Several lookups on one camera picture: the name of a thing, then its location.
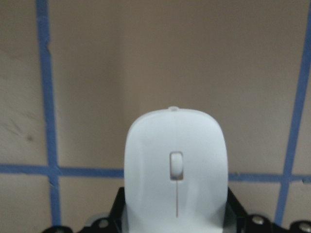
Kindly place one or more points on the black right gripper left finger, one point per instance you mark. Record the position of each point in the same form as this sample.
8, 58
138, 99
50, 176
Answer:
108, 223

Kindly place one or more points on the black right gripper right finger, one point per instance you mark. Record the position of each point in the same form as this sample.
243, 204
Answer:
239, 221

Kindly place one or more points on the white computer mouse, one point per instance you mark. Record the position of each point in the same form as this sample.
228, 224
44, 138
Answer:
175, 173

